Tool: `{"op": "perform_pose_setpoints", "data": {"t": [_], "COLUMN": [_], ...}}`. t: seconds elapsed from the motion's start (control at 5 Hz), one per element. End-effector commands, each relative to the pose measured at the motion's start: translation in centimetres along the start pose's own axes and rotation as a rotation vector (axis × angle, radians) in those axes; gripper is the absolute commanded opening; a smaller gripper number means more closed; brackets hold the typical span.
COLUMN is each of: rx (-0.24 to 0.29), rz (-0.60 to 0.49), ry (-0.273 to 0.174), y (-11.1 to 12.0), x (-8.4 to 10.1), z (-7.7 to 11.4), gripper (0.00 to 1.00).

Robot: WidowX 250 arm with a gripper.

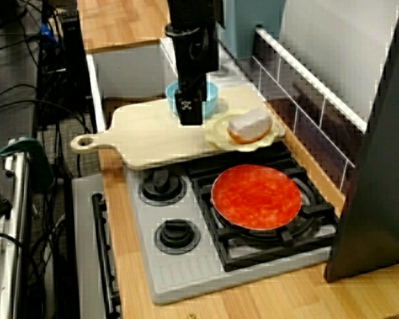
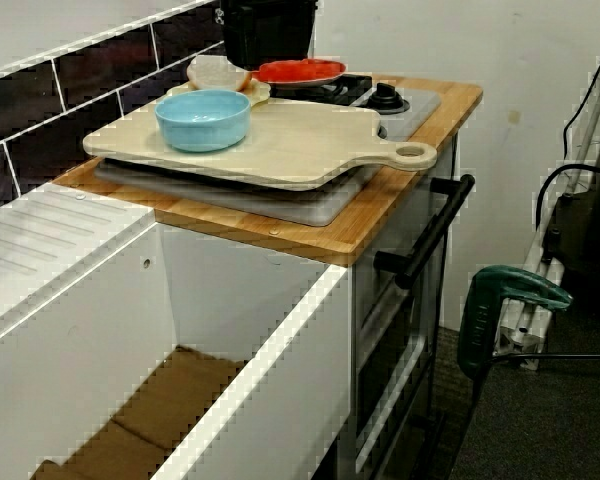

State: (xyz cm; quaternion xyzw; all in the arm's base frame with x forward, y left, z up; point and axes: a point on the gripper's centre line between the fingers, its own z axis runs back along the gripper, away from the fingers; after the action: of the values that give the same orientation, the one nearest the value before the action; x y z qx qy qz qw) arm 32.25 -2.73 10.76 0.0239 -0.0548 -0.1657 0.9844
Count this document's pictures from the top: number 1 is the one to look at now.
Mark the white sink basin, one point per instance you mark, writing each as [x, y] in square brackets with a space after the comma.
[129, 73]

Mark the wooden cutting board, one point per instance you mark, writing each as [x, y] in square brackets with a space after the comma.
[146, 133]

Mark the teal box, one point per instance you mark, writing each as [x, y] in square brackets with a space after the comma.
[249, 30]

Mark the light blue bowl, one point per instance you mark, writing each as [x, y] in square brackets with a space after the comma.
[211, 96]

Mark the black stove knob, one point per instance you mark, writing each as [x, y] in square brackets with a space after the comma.
[177, 234]
[161, 184]

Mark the black computer case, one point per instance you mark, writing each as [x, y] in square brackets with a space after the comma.
[74, 60]

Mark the aluminium frame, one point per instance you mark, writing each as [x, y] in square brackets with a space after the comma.
[6, 232]

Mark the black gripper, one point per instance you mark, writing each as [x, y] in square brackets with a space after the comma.
[196, 56]

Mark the grey toy stove top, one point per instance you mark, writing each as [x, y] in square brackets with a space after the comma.
[179, 272]

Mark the grey oven front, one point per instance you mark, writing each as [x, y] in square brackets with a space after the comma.
[84, 232]

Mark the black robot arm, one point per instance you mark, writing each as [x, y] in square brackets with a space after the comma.
[193, 16]

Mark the cream scalloped plate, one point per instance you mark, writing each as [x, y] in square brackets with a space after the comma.
[216, 133]

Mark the black burner grate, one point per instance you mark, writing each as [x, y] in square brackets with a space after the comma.
[320, 210]

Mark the red round plate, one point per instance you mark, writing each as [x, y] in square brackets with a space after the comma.
[256, 199]

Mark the green clamp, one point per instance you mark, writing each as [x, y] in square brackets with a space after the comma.
[30, 146]

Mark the salmon sushi toy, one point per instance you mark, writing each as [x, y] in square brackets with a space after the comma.
[249, 126]

